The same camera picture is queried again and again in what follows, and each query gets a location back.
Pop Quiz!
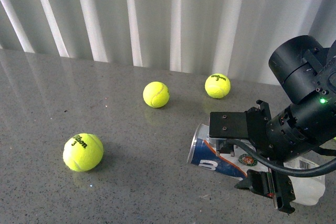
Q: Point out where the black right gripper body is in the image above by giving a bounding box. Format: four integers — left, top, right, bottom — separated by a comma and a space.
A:
246, 77, 335, 162

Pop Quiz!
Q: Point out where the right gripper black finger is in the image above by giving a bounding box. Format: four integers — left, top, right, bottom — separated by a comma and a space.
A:
235, 169, 296, 214

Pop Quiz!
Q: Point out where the clear tennis ball can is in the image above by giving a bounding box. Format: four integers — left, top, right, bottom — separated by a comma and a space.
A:
187, 124, 326, 206

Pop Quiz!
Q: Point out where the Wilson tennis ball by curtain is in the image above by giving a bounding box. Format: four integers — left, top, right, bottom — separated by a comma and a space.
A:
205, 73, 231, 99

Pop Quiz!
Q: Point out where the tennis ball far left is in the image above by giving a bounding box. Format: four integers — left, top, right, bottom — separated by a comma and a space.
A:
143, 81, 170, 108

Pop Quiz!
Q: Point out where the white pleated curtain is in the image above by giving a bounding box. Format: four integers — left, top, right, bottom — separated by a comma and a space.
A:
1, 0, 335, 84

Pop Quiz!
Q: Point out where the black camera cable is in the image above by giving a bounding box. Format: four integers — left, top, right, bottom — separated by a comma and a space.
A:
216, 138, 336, 178

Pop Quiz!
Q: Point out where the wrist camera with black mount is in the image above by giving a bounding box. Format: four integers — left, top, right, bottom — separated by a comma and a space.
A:
208, 112, 249, 156

